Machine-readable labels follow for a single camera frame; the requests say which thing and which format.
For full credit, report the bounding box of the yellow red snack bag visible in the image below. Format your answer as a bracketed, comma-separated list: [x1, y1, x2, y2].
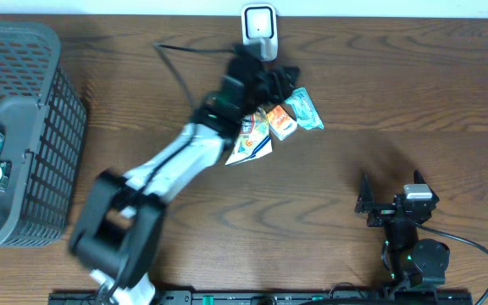
[225, 108, 273, 166]

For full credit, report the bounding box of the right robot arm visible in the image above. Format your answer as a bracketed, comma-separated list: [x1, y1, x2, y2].
[355, 171, 450, 303]

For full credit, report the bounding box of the grey plastic mesh basket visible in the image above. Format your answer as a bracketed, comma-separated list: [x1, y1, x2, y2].
[0, 21, 87, 247]

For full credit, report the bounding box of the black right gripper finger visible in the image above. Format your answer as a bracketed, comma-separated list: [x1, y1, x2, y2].
[413, 170, 434, 197]
[354, 174, 374, 214]

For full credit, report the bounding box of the orange tissue pack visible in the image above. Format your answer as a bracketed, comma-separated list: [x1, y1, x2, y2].
[267, 105, 297, 141]

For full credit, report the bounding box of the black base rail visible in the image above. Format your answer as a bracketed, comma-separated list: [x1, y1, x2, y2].
[47, 289, 474, 305]

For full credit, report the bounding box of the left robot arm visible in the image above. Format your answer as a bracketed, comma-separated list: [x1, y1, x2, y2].
[69, 45, 300, 304]

